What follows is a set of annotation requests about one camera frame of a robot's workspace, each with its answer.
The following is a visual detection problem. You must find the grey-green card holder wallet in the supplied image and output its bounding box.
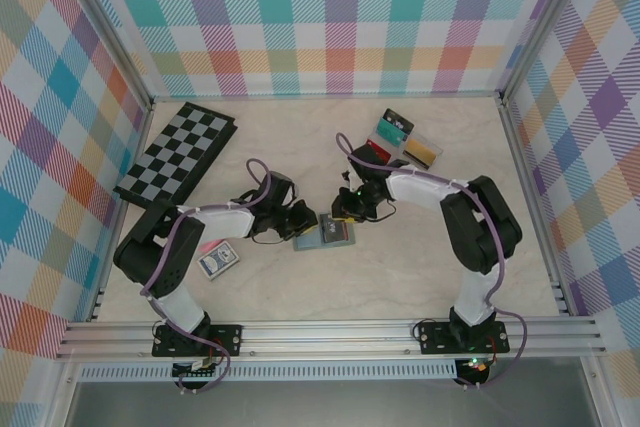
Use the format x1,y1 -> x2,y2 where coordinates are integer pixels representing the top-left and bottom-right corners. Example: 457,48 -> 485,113
292,211 -> 359,252

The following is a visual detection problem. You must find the red VIP card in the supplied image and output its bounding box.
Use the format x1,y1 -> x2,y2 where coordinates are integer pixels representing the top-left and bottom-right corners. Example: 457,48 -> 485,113
366,138 -> 393,162

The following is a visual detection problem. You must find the teal card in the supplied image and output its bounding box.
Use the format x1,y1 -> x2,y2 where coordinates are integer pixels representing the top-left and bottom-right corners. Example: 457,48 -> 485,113
375,118 -> 408,147

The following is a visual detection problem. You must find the gold card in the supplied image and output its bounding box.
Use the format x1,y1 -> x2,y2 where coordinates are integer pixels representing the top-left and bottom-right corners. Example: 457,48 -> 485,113
403,138 -> 435,169

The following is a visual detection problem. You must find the blue playing card box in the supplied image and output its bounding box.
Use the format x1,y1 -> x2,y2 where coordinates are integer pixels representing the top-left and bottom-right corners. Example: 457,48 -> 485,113
197,240 -> 240,281

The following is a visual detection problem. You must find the black grey chessboard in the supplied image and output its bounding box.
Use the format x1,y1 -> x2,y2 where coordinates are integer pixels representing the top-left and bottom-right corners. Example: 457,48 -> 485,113
113,101 -> 237,209

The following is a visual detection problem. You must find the small circuit board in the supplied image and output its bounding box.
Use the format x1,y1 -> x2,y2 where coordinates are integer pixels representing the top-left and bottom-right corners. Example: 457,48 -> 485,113
172,359 -> 221,379
462,356 -> 494,376

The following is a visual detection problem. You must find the aluminium rear frame rail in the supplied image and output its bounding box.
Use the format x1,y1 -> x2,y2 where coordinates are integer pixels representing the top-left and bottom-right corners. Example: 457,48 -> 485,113
149,91 -> 504,104

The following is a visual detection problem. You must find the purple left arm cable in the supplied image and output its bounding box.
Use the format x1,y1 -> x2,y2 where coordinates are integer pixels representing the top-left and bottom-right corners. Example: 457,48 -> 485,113
142,159 -> 275,395

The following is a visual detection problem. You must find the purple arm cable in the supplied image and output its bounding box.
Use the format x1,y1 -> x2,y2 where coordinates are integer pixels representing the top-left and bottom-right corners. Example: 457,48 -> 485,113
142,159 -> 275,395
335,132 -> 530,391

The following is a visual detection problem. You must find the aluminium mounting rail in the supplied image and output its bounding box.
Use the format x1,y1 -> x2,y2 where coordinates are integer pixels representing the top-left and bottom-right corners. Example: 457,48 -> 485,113
54,319 -> 609,362

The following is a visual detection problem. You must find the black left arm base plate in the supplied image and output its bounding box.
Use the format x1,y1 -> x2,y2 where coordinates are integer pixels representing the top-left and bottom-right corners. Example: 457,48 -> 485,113
152,325 -> 245,359

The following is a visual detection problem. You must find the slotted grey cable duct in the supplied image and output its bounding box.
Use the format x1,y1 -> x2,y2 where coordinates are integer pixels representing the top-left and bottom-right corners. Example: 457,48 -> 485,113
79,364 -> 459,382

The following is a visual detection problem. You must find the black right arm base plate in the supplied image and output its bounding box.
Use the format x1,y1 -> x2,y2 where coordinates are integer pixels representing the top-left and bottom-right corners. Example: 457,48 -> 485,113
418,320 -> 510,356

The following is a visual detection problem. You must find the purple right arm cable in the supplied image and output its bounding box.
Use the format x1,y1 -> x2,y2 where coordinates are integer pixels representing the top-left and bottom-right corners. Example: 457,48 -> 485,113
335,132 -> 530,391

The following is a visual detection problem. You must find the aluminium side frame rail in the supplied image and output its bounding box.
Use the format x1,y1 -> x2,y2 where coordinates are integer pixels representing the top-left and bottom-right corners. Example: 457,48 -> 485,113
88,101 -> 155,323
498,99 -> 572,318

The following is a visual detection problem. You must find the aluminium frame post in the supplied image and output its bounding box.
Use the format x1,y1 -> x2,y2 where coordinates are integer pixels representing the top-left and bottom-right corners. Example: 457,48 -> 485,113
498,0 -> 589,106
52,0 -> 155,111

